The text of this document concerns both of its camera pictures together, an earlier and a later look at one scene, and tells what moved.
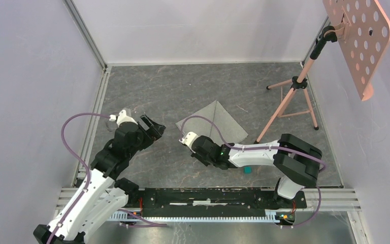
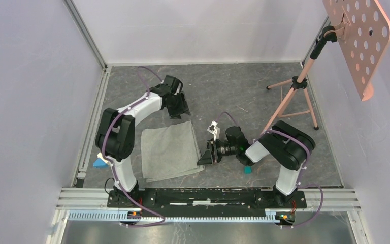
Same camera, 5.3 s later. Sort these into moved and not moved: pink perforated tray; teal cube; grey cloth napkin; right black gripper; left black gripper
Moved: grey cloth napkin; left black gripper; right black gripper
Not moved: teal cube; pink perforated tray
